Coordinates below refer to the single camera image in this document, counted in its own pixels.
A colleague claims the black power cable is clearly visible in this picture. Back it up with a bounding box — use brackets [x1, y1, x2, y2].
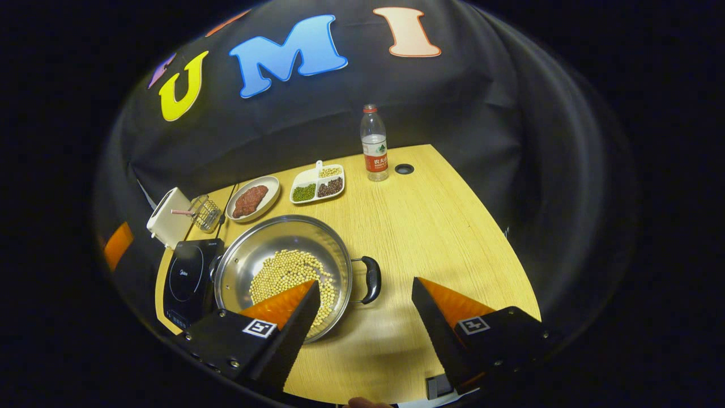
[217, 184, 239, 239]

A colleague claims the pile of soybeans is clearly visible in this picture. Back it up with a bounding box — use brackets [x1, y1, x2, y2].
[249, 249, 338, 329]

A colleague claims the divided white dish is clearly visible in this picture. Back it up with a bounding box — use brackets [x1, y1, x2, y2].
[289, 160, 346, 205]

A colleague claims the steel pot with black handles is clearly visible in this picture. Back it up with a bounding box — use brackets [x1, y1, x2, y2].
[211, 214, 382, 345]

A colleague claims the clear water bottle red label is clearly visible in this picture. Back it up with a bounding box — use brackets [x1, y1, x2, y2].
[360, 104, 390, 182]

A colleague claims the round white plate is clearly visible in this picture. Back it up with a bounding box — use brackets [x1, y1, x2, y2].
[226, 175, 281, 223]

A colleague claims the white box appliance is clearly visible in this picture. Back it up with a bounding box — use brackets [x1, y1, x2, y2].
[147, 187, 194, 250]

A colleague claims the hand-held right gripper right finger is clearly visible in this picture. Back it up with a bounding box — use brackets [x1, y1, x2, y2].
[412, 277, 564, 394]

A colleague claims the wire mesh basket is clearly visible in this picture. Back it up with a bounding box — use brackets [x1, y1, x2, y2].
[190, 194, 222, 233]

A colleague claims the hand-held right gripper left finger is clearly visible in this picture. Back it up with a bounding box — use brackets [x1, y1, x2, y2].
[176, 279, 322, 397]

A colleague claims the black induction cooktop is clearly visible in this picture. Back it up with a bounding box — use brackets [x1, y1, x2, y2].
[163, 238, 225, 330]

